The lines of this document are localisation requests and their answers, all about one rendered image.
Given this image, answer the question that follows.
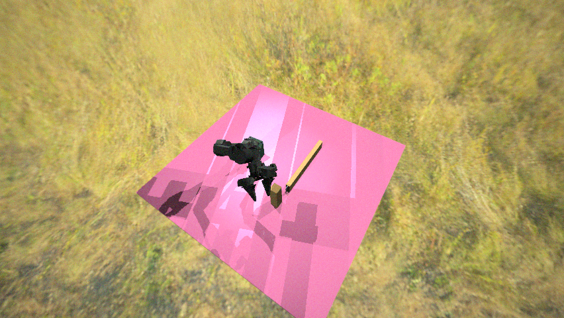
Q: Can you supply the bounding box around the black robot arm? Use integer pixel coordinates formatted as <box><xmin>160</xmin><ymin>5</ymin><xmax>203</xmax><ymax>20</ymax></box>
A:
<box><xmin>213</xmin><ymin>138</ymin><xmax>277</xmax><ymax>178</ymax></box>

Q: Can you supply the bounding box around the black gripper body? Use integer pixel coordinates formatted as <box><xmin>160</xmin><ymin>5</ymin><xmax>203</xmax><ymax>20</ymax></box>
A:
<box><xmin>237</xmin><ymin>160</ymin><xmax>277</xmax><ymax>187</ymax></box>

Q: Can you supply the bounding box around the brown wooden post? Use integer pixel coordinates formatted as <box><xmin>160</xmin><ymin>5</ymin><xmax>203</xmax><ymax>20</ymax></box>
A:
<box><xmin>270</xmin><ymin>183</ymin><xmax>282</xmax><ymax>208</ymax></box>

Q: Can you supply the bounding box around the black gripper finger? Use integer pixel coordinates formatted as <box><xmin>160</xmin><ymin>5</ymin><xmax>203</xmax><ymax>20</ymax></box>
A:
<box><xmin>261</xmin><ymin>178</ymin><xmax>275</xmax><ymax>196</ymax></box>
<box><xmin>241</xmin><ymin>184</ymin><xmax>257</xmax><ymax>201</ymax></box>

